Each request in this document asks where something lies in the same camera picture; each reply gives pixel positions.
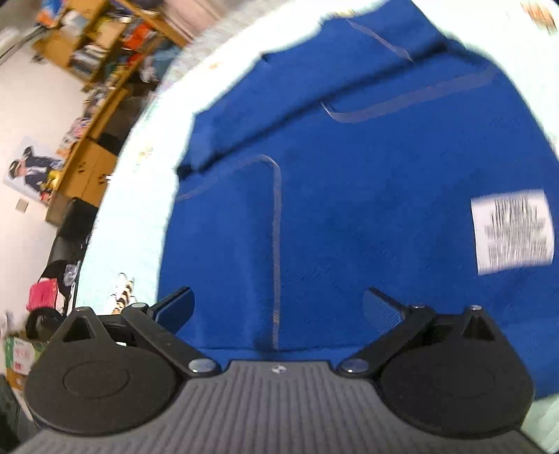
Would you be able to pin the pilot boy poster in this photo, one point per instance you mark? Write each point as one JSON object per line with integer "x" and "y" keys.
{"x": 34, "y": 171}

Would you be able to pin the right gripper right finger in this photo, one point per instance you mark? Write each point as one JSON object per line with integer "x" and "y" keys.
{"x": 397, "y": 326}

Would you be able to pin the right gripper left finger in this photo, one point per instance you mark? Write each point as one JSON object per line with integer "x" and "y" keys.
{"x": 156, "y": 329}

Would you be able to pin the bee pattern quilted bedspread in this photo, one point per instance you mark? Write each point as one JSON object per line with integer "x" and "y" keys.
{"x": 128, "y": 233}

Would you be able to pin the blue knit sweater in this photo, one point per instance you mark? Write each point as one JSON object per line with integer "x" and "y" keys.
{"x": 378, "y": 153}

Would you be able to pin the wooden bookshelf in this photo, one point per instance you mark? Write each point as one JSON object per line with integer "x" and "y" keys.
{"x": 97, "y": 40}

